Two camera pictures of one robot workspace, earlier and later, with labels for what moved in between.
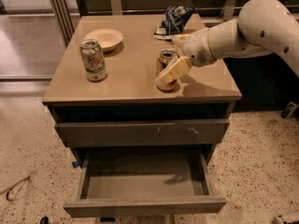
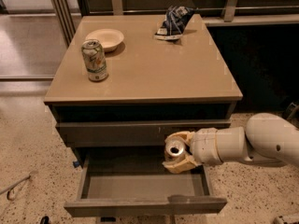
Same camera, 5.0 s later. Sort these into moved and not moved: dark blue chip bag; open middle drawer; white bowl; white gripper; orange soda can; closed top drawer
Moved: orange soda can; white gripper
Not moved: open middle drawer; closed top drawer; white bowl; dark blue chip bag
